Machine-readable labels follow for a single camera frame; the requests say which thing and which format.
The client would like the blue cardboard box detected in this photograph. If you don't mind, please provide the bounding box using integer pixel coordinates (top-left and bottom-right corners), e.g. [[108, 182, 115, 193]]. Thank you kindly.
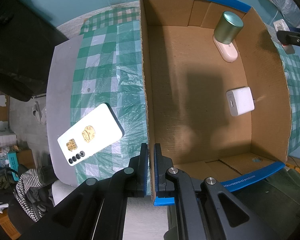
[[140, 0, 292, 191]]

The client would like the green metal tin can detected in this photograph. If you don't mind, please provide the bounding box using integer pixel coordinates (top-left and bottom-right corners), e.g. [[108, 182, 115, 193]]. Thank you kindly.
[[213, 11, 244, 44]]

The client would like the white square charger block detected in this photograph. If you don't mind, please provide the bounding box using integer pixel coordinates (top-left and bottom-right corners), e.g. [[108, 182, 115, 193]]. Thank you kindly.
[[226, 87, 255, 116]]

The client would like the green checkered tablecloth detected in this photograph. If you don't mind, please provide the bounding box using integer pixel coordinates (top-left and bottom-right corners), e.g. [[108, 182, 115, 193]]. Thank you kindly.
[[70, 3, 300, 184]]

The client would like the white power strip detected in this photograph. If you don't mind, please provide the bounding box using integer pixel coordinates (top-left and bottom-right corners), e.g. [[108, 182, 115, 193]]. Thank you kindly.
[[273, 19, 295, 54]]

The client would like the striped cloth pile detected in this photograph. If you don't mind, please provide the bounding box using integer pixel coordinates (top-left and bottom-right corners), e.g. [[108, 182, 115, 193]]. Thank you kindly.
[[13, 164, 57, 222]]

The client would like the pink white oval case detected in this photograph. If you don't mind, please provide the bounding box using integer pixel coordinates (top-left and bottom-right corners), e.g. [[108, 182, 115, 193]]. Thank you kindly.
[[213, 36, 238, 63]]

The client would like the white smartphone with stickers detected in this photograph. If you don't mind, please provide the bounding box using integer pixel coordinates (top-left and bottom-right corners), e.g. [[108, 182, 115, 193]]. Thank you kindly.
[[57, 103, 125, 166]]

